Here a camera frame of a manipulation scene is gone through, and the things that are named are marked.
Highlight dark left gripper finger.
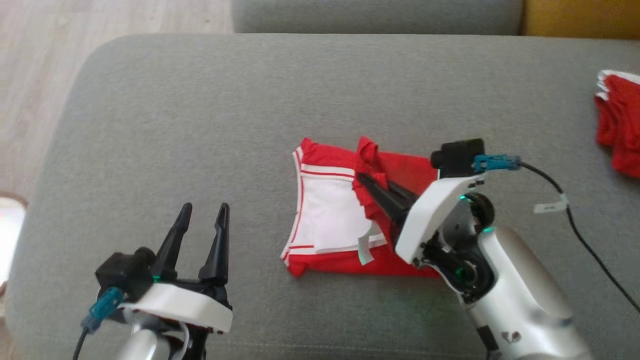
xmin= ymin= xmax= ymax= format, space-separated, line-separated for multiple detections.
xmin=149 ymin=202 xmax=193 ymax=282
xmin=198 ymin=202 xmax=231 ymax=286

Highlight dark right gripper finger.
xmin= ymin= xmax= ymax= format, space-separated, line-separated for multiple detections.
xmin=387 ymin=181 xmax=420 ymax=207
xmin=357 ymin=173 xmax=412 ymax=226

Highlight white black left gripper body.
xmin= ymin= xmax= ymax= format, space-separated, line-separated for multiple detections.
xmin=122 ymin=280 xmax=235 ymax=360

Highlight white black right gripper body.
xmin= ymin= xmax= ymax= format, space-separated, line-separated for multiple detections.
xmin=394 ymin=172 xmax=496 ymax=304

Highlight red white T-shirt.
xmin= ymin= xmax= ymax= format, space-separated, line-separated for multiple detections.
xmin=279 ymin=135 xmax=444 ymax=279

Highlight red shorts with white waistband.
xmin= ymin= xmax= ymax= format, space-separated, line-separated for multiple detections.
xmin=593 ymin=69 xmax=640 ymax=180

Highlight white round floor object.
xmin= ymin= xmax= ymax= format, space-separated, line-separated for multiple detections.
xmin=0 ymin=192 xmax=29 ymax=302

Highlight yellow sofa backrest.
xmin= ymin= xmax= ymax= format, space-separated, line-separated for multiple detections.
xmin=520 ymin=0 xmax=640 ymax=40

